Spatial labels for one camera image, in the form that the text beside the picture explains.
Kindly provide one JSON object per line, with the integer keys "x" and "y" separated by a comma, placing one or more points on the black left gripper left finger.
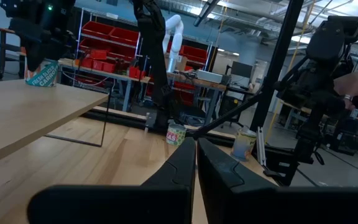
{"x": 169, "y": 199}

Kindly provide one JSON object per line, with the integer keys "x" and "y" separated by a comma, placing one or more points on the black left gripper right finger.
{"x": 228, "y": 193}

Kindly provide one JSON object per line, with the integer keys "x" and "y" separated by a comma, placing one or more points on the silver aluminium bar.
{"x": 261, "y": 146}

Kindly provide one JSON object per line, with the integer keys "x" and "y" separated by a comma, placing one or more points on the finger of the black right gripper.
{"x": 67, "y": 46}
{"x": 32, "y": 49}

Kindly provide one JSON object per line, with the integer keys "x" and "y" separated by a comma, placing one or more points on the wooden shelf with black legs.
{"x": 26, "y": 115}

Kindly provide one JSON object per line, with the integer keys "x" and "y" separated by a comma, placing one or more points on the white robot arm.
{"x": 175, "y": 34}

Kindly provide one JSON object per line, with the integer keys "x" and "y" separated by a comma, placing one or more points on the tall blue yellow can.
{"x": 243, "y": 146}

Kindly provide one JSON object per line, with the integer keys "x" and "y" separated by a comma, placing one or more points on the white box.
{"x": 209, "y": 76}

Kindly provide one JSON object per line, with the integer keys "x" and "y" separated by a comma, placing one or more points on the person's hand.
{"x": 357, "y": 82}

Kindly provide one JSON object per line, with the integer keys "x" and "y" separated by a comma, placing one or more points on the black computer monitor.
{"x": 241, "y": 69}

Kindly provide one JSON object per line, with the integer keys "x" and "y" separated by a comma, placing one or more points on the black stool with wooden seat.
{"x": 3, "y": 46}

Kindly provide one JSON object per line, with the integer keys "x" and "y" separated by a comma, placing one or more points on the large red storage bin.
{"x": 194, "y": 53}
{"x": 97, "y": 29}
{"x": 124, "y": 36}

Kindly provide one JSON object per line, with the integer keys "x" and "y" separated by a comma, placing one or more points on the wooden top workbench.
{"x": 204, "y": 83}
{"x": 104, "y": 74}

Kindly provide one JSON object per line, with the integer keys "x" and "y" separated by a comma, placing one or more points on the green peas can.
{"x": 176, "y": 135}

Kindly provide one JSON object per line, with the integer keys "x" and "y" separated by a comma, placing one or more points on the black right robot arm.
{"x": 151, "y": 46}

